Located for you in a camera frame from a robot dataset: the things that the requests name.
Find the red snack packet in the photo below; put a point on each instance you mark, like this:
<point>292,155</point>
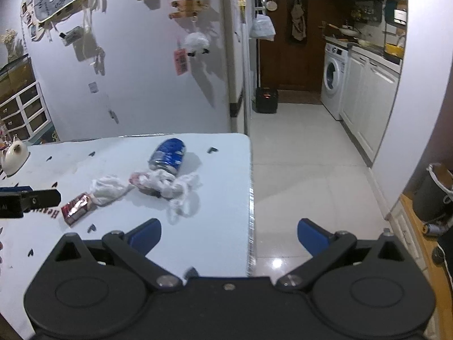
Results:
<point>78,208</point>

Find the white drawer cabinet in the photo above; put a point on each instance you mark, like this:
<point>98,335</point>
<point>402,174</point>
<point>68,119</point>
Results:
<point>24,109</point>

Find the clear plastic wrapper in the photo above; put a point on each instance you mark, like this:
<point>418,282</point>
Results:
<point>159,184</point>

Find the white heart-print tablecloth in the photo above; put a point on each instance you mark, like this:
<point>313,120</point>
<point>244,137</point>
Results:
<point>212,219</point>

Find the black round object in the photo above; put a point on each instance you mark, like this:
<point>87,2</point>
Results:
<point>439,255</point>

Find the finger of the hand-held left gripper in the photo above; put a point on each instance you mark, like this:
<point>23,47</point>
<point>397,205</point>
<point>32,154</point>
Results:
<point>42,198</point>
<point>14,188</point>

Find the yellow pot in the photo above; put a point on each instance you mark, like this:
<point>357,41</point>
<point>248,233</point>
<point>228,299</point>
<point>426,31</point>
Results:
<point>394,49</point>

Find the metal spray can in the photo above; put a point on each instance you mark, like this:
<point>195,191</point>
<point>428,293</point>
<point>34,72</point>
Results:
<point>433,230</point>

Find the glass fish tank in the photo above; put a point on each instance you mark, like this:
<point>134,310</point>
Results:
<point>16,67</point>

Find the dried flowers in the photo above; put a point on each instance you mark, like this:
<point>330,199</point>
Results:
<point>9,42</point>

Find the brown hanging apron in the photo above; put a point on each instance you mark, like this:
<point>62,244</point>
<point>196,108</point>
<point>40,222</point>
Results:
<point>299,17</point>

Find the row of wall photos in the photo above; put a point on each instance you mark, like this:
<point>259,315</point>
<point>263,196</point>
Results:
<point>30,17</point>

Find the white refrigerator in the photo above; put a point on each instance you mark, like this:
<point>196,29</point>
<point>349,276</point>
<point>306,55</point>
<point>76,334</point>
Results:
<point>237,60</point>

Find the white teapot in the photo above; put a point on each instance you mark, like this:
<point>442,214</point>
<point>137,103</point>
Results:
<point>14,156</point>

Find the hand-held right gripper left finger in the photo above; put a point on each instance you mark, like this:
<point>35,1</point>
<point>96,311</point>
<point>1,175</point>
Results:
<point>145,237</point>

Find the white washing machine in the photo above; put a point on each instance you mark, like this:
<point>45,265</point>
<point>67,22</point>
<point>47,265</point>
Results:
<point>334,78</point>

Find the brown wooden door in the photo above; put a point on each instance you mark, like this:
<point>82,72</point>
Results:
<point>283,60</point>

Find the wooden skateboard ornament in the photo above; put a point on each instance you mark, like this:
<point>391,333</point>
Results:
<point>187,9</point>

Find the pink hanging card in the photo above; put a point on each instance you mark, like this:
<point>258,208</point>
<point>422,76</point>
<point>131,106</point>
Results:
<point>181,62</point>

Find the brown doormat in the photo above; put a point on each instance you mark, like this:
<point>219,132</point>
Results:
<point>300,97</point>

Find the black floor heater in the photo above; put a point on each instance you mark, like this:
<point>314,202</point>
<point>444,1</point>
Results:
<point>266,101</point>

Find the white kitchen base cabinets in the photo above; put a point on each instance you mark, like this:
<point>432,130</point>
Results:
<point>364,106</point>

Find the white wrapper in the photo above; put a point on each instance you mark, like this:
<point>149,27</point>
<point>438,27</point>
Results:
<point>108,189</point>

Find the hanging clear plastic bag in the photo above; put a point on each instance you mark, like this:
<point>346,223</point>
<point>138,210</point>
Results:
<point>262,28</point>

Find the white sheep plush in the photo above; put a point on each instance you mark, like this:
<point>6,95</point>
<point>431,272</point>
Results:
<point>196,44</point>

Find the frying pan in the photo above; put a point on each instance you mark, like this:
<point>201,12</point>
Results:
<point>345,31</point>

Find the crushed blue drink can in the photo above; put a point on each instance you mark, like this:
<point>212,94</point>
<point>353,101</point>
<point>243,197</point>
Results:
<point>168,156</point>

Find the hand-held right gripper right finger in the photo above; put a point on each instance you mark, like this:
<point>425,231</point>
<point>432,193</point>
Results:
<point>313,237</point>

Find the low white cabinet wooden top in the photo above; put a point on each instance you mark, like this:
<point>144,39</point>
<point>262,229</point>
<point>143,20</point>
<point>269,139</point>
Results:
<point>407,226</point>

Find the white wall socket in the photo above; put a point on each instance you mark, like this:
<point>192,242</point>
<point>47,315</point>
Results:
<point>93,87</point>

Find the small black and white tag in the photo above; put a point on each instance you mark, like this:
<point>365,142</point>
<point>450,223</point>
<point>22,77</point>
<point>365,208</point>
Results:
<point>72,35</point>

